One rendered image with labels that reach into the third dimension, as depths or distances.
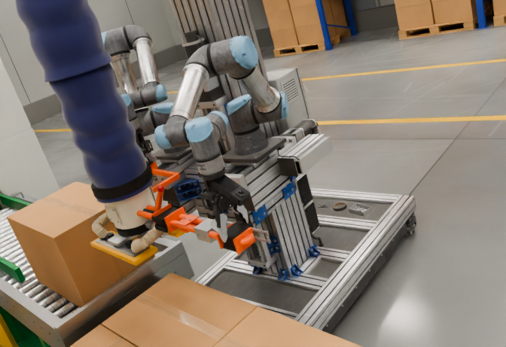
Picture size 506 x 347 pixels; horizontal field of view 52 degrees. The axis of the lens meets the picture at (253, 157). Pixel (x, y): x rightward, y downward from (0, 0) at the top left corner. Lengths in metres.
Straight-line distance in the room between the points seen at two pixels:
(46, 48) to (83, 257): 1.02
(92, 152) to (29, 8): 0.50
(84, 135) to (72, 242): 0.69
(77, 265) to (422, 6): 7.42
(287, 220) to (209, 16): 1.11
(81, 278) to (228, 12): 1.36
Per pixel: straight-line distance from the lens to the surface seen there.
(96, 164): 1.88
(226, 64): 1.80
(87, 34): 1.79
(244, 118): 2.17
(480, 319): 2.71
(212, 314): 2.16
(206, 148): 1.41
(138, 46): 2.54
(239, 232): 1.51
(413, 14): 9.00
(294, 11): 10.05
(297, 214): 2.77
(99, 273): 2.49
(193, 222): 1.72
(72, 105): 1.83
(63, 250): 2.39
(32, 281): 3.08
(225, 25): 2.38
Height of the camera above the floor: 1.76
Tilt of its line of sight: 20 degrees down
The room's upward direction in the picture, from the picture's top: 17 degrees counter-clockwise
